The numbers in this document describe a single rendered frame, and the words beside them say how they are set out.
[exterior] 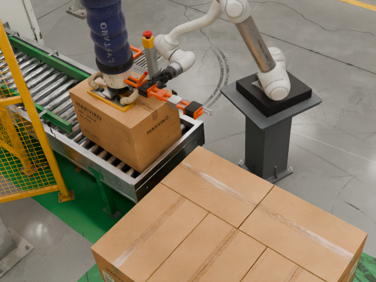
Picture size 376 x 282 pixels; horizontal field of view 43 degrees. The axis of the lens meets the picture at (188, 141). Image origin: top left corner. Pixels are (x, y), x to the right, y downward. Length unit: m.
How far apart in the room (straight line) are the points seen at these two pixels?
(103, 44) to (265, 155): 1.43
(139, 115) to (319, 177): 1.57
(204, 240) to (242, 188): 0.43
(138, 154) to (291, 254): 1.08
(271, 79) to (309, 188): 1.13
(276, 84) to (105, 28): 1.03
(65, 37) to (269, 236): 3.68
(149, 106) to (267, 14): 2.96
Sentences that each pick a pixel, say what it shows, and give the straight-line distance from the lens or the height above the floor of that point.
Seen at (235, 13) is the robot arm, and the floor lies 1.53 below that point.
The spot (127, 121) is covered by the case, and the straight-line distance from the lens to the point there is 2.86.
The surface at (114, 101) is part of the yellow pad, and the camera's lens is 2.98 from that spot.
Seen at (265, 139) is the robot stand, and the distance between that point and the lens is 3.35.
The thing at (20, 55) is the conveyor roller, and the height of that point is 0.53.
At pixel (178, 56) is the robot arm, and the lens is 3.00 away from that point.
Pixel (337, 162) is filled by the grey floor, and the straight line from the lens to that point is 3.92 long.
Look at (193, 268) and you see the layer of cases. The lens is 2.65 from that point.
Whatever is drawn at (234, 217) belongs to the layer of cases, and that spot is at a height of 0.54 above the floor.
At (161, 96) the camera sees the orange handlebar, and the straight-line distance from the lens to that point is 2.77.
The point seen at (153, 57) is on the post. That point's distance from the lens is 3.53.
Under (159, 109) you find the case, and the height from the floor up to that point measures 0.94.
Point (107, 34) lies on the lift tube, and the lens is 2.74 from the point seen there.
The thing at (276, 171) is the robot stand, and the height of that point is 0.09.
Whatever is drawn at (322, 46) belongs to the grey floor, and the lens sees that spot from 5.14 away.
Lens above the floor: 2.82
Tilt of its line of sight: 44 degrees down
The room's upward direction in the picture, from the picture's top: 6 degrees counter-clockwise
